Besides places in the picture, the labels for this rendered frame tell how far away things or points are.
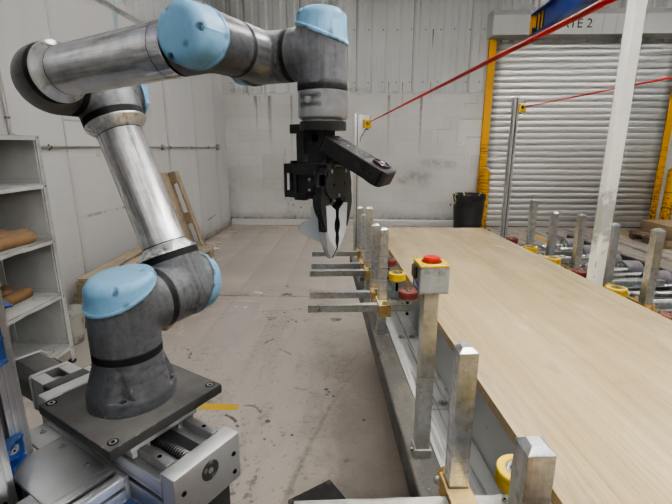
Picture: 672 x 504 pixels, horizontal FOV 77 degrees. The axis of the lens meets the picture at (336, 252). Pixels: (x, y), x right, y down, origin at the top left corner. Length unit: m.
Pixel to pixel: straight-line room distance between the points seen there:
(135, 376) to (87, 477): 0.18
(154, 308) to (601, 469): 0.86
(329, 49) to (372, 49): 7.66
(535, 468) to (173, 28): 0.68
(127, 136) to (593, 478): 1.07
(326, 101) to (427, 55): 7.78
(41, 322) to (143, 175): 2.79
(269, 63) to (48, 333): 3.15
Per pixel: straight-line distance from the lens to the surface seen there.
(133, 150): 0.91
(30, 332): 3.70
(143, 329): 0.79
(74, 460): 0.94
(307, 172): 0.65
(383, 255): 1.74
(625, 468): 1.03
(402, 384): 1.51
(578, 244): 2.53
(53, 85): 0.83
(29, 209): 3.41
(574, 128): 9.01
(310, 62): 0.65
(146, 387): 0.82
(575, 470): 0.98
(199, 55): 0.58
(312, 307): 1.75
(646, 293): 2.15
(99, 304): 0.78
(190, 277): 0.86
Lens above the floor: 1.48
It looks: 14 degrees down
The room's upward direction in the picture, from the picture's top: straight up
